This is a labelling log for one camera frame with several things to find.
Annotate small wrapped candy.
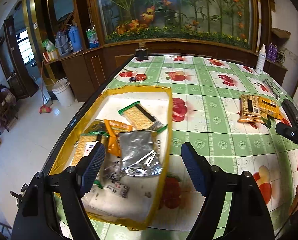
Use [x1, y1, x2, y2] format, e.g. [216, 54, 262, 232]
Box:
[103, 179, 129, 199]

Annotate silver foil snack bag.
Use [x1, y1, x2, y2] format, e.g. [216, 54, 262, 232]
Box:
[120, 130, 163, 177]

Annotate large floral aquarium panel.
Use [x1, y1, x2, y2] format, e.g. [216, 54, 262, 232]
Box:
[91, 0, 257, 49]

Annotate small dark ink bottle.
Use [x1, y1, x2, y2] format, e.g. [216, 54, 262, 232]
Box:
[135, 42, 149, 61]

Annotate orange-edged cracker packet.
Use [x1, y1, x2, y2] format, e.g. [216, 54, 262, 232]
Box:
[238, 94, 262, 123]

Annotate white spray bottle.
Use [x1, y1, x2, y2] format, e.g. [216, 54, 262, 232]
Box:
[255, 44, 266, 75]

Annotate clear plastic water jug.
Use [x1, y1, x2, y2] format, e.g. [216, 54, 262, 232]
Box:
[55, 31, 70, 56]

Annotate orange snack packet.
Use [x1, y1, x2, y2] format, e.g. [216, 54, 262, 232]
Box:
[257, 96, 283, 120]

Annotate black textured glasses case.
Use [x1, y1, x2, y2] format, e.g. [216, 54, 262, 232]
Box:
[282, 98, 298, 129]

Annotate purple bottles on shelf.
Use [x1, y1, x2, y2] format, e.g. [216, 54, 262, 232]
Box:
[267, 42, 278, 62]

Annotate blue thermos jug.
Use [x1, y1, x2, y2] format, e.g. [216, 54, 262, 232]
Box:
[69, 25, 83, 53]

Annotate green-label plastic bottle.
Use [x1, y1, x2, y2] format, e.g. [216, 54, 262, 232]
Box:
[86, 27, 99, 49]

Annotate green cracker packet with barcode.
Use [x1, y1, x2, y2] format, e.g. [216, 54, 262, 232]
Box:
[118, 101, 167, 133]

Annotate red broom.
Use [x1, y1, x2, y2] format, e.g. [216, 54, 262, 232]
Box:
[32, 61, 52, 114]

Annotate small orange snack sachet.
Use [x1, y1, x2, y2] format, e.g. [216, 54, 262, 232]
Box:
[104, 119, 133, 158]

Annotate red bottle cap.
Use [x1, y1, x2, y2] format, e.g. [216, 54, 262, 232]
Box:
[136, 73, 147, 82]

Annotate black eyeglasses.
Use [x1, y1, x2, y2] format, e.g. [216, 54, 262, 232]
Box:
[263, 79, 283, 100]

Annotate white plastic bucket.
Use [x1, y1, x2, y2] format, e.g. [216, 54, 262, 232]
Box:
[52, 77, 76, 107]

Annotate yellow cardboard tray box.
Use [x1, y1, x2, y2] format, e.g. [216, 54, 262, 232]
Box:
[50, 86, 172, 230]

